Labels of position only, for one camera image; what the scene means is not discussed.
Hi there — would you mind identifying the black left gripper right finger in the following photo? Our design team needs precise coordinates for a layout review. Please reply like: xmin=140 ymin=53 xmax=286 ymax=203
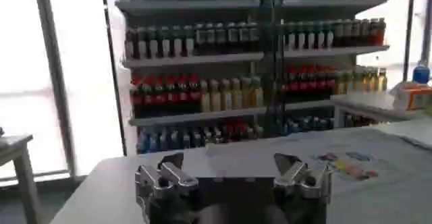
xmin=273 ymin=152 xmax=333 ymax=203

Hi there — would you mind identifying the white side table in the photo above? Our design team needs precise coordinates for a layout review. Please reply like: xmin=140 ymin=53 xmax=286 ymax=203
xmin=330 ymin=92 xmax=428 ymax=128

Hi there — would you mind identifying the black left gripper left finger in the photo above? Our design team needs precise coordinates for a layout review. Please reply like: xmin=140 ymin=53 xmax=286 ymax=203
xmin=134 ymin=152 xmax=200 ymax=213

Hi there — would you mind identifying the shelf rack with bottles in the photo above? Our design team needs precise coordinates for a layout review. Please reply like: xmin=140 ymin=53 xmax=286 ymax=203
xmin=114 ymin=0 xmax=391 ymax=155

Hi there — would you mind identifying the thin dark window post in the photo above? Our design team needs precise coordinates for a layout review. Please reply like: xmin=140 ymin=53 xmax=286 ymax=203
xmin=99 ymin=0 xmax=128 ymax=157

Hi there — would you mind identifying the small grey table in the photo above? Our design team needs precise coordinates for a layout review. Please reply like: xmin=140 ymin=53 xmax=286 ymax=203
xmin=0 ymin=133 xmax=47 ymax=224

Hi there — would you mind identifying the grey window post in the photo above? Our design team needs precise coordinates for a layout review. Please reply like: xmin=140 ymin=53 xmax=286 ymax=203
xmin=31 ymin=0 xmax=78 ymax=179

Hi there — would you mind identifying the orange and white box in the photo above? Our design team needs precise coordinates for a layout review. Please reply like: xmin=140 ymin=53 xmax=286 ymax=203
xmin=391 ymin=82 xmax=432 ymax=111

